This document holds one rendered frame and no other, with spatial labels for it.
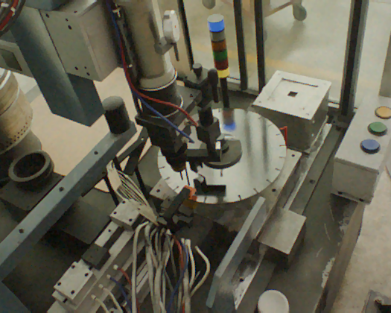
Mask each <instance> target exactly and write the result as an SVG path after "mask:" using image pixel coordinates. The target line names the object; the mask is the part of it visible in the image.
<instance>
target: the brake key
mask: <svg viewBox="0 0 391 313"><path fill-rule="evenodd" d="M378 147H379V144H378V142H377V141H375V140H374V139H366V140H364V141H363V143H362V148H363V149H364V150H365V151H368V152H375V151H377V150H378Z"/></svg>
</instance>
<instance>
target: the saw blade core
mask: <svg viewBox="0 0 391 313"><path fill-rule="evenodd" d="M233 110H234V112H233ZM213 114H214V116H215V117H217V118H219V119H220V124H221V125H222V133H227V134H230V135H233V136H237V137H238V139H239V141H240V142H241V145H242V154H241V156H240V157H239V158H238V160H236V161H235V162H234V163H232V164H231V165H227V166H223V167H214V166H211V165H208V164H206V163H205V162H203V168H201V169H200V170H199V171H198V173H195V172H193V171H192V170H191V169H190V165H189V162H186V163H187V170H188V177H189V181H190V186H191V187H193V188H195V189H196V192H195V193H194V194H193V196H192V197H189V198H188V199H190V200H193V201H197V202H200V203H204V201H205V198H206V197H207V199H206V202H205V203H210V204H222V201H221V198H223V203H233V202H237V201H240V198H239V197H238V195H240V197H241V200H244V199H247V198H248V197H252V196H253V195H256V194H257V192H258V193H259V192H261V191H263V190H264V189H265V188H267V187H268V186H269V185H270V184H271V183H272V182H273V181H274V180H275V179H276V178H277V177H278V175H279V174H280V172H281V170H282V168H283V166H284V162H285V159H286V146H285V145H286V144H285V141H284V138H283V136H282V135H281V133H280V131H279V129H278V128H277V127H276V126H275V125H274V124H273V123H272V122H271V121H269V120H267V119H266V118H265V117H263V116H262V117H261V116H260V115H259V114H256V113H253V112H250V111H249V112H248V111H247V110H240V109H233V108H222V109H220V113H219V109H215V110H213ZM246 114H247V115H246ZM268 126H270V127H268ZM191 132H192V134H191V135H190V136H189V137H191V138H192V139H193V140H194V141H195V144H191V143H189V144H188V143H187V144H188V149H200V145H201V144H202V142H201V141H199V140H198V139H197V132H196V128H195V127H194V126H193V127H191ZM279 134H280V135H279ZM276 135H278V136H276ZM279 146H281V147H279ZM280 157H281V158H280ZM283 157H285V158H283ZM158 166H159V171H160V174H161V175H162V178H163V180H164V181H165V182H166V183H167V184H169V183H171V182H172V181H174V183H173V184H171V185H170V186H169V187H170V188H171V189H173V190H174V189H175V190H174V191H175V192H176V193H177V194H178V193H179V192H180V190H181V189H182V187H183V186H184V185H188V181H187V178H186V174H185V170H184V171H182V175H183V179H184V180H182V179H181V176H180V173H179V172H175V171H174V170H173V169H172V168H171V166H170V165H169V164H167V162H166V160H165V156H162V155H161V152H160V149H159V154H158ZM163 167H164V168H163ZM275 168H277V169H278V170H275ZM279 170H280V171H279ZM168 177H170V178H168ZM266 180H269V181H270V182H271V183H270V182H269V181H266ZM177 186H179V188H177ZM253 189H255V190H256V191H257V192H256V191H255V190H253Z"/></svg>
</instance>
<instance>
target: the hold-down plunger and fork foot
mask: <svg viewBox="0 0 391 313"><path fill-rule="evenodd" d="M206 147H207V149H188V150H187V151H186V153H187V154H188V159H187V160H186V162H189V165H190V169H191V170H192V171H193V172H195V173H198V170H197V163H198V164H200V166H201V168H203V162H221V149H217V147H216V142H214V143H213V144H212V145H206Z"/></svg>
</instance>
